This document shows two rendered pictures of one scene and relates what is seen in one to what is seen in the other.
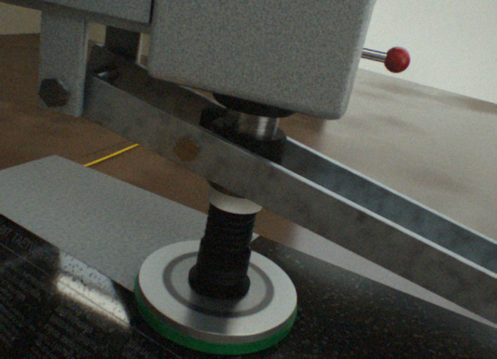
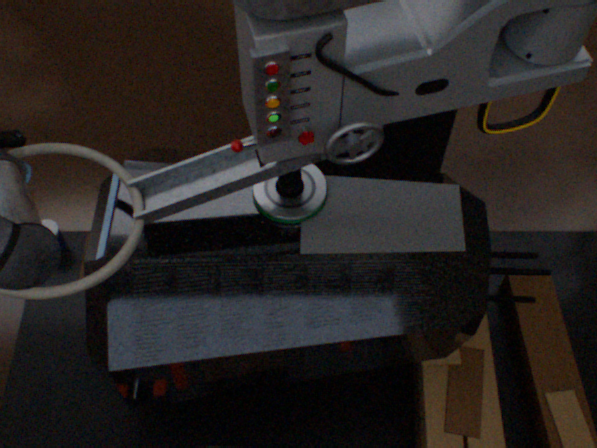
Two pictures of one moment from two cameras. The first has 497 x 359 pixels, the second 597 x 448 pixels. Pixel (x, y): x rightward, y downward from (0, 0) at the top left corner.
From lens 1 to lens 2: 2.24 m
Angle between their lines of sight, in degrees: 99
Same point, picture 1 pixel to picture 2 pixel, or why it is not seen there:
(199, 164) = not seen: hidden behind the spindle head
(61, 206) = (401, 204)
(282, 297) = (260, 193)
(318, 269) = (257, 244)
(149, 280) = (313, 169)
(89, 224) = (376, 200)
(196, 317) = not seen: hidden behind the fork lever
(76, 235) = (372, 190)
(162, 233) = (342, 218)
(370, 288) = (227, 246)
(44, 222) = (392, 188)
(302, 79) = not seen: hidden behind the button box
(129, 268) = (333, 185)
